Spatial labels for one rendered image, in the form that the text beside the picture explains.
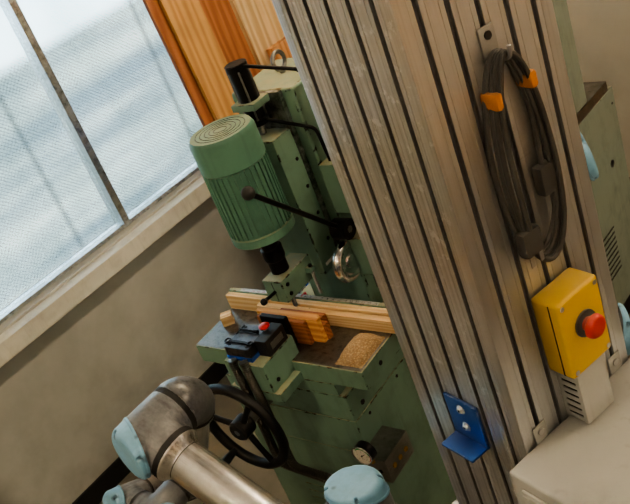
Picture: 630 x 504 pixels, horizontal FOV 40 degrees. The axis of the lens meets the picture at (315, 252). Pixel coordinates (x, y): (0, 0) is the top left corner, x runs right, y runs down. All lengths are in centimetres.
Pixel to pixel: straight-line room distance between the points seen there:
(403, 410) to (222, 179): 86
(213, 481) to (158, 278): 210
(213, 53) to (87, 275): 105
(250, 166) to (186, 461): 78
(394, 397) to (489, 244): 134
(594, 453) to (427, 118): 57
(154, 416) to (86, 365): 182
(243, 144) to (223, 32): 171
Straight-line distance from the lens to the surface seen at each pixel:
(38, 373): 345
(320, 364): 224
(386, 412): 244
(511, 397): 129
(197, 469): 171
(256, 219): 219
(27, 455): 351
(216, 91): 368
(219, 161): 212
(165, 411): 176
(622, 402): 141
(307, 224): 232
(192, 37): 363
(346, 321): 232
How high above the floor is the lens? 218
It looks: 28 degrees down
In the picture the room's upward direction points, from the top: 22 degrees counter-clockwise
